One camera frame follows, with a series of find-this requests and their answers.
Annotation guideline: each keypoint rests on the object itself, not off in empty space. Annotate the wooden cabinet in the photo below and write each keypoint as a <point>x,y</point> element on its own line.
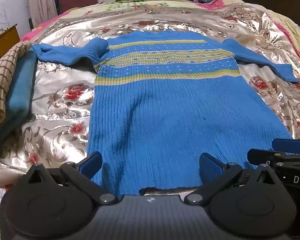
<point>5,45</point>

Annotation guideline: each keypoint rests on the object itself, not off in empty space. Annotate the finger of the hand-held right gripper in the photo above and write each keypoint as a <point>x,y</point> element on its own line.
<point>287,145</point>
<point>265,157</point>

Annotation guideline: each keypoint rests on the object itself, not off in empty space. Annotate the teal folded cloth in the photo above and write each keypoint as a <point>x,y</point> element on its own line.
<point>20,87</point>

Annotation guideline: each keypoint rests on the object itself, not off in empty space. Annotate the beige checked cloth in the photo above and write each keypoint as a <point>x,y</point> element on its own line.
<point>2,80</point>

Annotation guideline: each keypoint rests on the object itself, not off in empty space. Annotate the blue striped knit sweater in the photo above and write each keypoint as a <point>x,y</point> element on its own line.
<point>165,110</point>

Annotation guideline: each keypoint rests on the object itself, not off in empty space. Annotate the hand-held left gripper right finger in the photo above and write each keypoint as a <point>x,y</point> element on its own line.
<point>211,167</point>

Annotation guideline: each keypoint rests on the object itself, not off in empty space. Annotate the silver floral bedspread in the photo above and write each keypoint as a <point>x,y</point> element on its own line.
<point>65,120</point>

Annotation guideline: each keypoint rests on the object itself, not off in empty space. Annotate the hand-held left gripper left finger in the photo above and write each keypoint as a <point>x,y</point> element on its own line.
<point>90,166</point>

